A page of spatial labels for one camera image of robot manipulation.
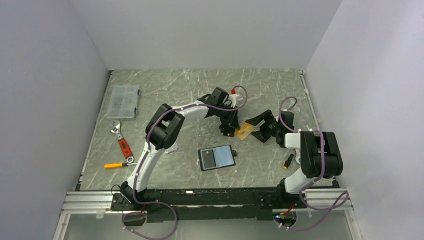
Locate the silver credit card stack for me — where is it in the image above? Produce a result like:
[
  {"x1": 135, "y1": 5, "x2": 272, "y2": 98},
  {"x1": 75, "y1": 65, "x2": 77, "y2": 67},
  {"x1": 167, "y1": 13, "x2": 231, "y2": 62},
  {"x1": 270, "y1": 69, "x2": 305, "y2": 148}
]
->
[{"x1": 165, "y1": 142, "x2": 179, "y2": 154}]

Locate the black credit card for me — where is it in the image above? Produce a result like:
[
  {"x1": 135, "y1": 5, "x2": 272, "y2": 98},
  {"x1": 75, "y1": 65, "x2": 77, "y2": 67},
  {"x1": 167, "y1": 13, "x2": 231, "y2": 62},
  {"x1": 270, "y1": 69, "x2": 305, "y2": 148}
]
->
[{"x1": 200, "y1": 149, "x2": 216, "y2": 169}]

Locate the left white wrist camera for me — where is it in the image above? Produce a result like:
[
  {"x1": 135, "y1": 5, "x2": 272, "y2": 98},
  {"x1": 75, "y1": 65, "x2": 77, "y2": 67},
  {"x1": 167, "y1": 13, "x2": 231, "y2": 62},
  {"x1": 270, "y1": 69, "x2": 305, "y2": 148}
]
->
[{"x1": 228, "y1": 88, "x2": 243, "y2": 108}]

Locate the yellow tipped black tool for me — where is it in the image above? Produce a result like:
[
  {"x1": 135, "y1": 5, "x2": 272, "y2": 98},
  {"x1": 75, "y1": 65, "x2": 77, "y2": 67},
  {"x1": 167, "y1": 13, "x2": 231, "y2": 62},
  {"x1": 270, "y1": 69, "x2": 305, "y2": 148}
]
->
[{"x1": 283, "y1": 154, "x2": 295, "y2": 170}]

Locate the black leather card holder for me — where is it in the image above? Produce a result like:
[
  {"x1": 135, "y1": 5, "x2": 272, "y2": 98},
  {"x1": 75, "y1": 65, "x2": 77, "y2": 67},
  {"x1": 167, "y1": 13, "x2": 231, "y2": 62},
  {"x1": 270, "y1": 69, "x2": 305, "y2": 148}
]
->
[{"x1": 197, "y1": 144, "x2": 238, "y2": 171}]

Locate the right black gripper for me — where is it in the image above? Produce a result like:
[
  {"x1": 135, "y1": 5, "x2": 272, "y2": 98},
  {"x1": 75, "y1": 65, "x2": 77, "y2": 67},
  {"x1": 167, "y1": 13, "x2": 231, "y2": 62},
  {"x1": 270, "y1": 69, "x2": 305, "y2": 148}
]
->
[{"x1": 245, "y1": 110, "x2": 281, "y2": 144}]

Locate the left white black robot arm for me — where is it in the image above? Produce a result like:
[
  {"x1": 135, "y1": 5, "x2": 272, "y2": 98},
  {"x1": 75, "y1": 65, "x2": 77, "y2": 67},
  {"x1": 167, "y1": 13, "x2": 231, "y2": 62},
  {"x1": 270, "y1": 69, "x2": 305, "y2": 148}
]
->
[{"x1": 119, "y1": 87, "x2": 246, "y2": 210}]

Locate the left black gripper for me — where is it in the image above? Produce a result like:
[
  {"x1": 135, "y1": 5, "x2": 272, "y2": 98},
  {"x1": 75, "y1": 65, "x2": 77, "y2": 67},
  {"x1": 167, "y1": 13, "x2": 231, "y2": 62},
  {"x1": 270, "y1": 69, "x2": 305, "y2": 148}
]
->
[{"x1": 215, "y1": 104, "x2": 239, "y2": 131}]

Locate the aluminium frame rail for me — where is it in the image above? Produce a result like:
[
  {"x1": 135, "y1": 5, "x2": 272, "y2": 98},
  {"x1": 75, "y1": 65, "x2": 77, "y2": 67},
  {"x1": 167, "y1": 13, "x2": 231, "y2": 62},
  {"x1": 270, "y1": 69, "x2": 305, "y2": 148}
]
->
[{"x1": 61, "y1": 188, "x2": 345, "y2": 218}]

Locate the clear plastic screw box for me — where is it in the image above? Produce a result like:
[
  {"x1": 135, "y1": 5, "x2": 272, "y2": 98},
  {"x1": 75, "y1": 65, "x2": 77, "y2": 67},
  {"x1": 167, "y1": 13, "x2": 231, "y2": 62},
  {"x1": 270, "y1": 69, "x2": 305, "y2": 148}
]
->
[{"x1": 105, "y1": 85, "x2": 140, "y2": 120}]

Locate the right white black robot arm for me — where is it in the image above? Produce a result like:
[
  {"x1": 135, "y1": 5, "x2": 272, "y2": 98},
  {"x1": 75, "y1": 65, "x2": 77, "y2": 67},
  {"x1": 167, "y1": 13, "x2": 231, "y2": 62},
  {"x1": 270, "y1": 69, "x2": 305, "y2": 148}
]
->
[{"x1": 245, "y1": 109, "x2": 343, "y2": 208}]

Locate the orange card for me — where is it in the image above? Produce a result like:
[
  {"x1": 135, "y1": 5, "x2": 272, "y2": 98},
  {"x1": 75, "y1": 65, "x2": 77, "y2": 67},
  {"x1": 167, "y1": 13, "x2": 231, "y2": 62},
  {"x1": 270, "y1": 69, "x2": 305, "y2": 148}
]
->
[{"x1": 235, "y1": 122, "x2": 255, "y2": 141}]

